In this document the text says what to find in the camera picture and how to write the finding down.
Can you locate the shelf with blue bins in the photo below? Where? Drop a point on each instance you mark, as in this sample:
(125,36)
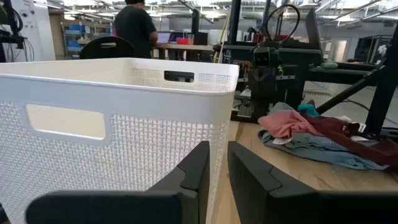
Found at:
(74,34)

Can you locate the open laptop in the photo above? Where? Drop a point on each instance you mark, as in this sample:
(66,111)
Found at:
(163,37)

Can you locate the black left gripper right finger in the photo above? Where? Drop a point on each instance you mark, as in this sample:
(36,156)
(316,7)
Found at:
(280,205)

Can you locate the red bin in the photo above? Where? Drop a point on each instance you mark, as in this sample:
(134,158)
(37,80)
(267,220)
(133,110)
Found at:
(183,41)

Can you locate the maroon garment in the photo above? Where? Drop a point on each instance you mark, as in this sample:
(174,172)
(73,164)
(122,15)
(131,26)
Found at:
(367,146)

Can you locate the white perforated laundry basket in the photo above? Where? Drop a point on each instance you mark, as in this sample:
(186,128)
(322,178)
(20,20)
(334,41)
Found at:
(140,149)

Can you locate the pink garment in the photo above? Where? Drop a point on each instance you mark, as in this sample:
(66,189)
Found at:
(286,123)

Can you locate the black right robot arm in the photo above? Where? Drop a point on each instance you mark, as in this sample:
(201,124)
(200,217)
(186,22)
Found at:
(298,77)

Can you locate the person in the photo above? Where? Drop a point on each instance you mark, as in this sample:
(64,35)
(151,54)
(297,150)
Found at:
(133,28)

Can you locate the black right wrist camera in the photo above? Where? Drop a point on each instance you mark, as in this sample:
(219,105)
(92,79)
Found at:
(262,57)

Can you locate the black metal table frame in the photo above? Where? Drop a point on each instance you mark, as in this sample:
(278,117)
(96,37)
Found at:
(382,93)

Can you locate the black stool with round back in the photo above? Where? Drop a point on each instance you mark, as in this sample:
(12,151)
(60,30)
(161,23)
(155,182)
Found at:
(105,51)

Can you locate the black side bench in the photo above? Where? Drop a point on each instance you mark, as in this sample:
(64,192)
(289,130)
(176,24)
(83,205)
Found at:
(342,74)

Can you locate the light blue jeans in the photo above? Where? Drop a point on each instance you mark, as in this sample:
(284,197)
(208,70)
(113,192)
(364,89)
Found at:
(317,151)

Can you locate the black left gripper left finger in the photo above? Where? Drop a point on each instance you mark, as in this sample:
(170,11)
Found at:
(174,202)

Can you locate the wooden desk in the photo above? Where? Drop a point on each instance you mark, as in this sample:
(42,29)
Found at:
(186,47)

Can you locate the teal garment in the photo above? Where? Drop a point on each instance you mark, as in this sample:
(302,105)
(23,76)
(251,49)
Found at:
(308,109)

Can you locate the green rounded object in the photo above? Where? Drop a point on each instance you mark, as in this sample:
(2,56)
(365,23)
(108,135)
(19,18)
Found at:
(329,65)

